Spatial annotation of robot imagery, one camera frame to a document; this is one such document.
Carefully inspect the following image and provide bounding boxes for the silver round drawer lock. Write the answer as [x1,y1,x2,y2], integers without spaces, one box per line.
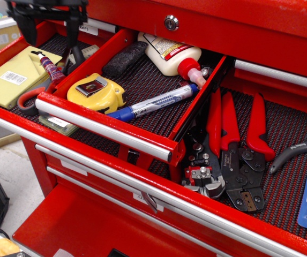
[164,15,179,31]

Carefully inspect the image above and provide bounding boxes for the white wood glue bottle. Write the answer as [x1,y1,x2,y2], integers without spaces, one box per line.
[137,32,206,89]

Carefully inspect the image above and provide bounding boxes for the small red glue tube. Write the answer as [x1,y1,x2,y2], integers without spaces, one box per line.
[38,52,66,85]

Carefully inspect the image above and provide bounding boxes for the red and grey scissors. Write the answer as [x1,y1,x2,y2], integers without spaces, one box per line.
[17,40,87,117]

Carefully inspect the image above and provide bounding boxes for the yellow flat card package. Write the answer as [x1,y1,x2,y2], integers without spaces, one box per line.
[0,46,62,109]

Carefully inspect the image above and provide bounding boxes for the yellow tape measure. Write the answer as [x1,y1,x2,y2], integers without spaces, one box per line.
[67,73,128,114]

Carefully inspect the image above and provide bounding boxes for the red small open drawer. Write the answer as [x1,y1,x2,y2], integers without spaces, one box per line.
[35,29,228,165]

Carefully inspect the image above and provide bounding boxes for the blue BIC marker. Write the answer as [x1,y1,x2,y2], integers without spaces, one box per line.
[108,84,198,122]

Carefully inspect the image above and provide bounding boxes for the yellow object bottom left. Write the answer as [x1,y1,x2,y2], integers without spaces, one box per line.
[0,238,21,256]

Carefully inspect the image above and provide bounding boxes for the clear small plastic case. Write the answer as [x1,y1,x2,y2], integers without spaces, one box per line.
[39,115,79,136]

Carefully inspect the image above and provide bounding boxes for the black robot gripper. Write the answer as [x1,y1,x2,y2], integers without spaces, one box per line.
[6,0,88,48]

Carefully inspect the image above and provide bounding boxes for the red bottom open drawer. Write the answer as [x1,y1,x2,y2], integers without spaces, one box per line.
[13,184,216,256]

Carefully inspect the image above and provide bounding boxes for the red tool chest cabinet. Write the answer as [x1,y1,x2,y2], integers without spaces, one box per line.
[10,0,307,257]

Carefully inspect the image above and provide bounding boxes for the red handled wire stripper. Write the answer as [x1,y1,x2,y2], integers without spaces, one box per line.
[181,89,225,199]

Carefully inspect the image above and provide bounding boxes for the black foam eraser block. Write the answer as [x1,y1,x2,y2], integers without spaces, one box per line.
[102,41,148,78]

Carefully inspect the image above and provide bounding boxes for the white markers label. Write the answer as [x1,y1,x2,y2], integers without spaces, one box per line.
[79,23,99,36]

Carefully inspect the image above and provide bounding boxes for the grey handled cutter pliers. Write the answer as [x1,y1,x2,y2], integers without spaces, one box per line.
[269,141,307,175]

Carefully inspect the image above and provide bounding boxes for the small silver bolt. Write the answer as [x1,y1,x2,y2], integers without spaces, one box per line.
[200,67,209,77]

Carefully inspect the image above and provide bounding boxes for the red wide open drawer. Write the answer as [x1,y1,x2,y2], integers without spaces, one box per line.
[0,20,307,257]

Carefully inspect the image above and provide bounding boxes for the white ribbed plastic part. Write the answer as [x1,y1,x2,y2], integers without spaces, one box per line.
[69,45,100,64]

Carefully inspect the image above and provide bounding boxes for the red handled crimping tool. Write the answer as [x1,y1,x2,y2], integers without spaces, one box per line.
[220,92,275,213]

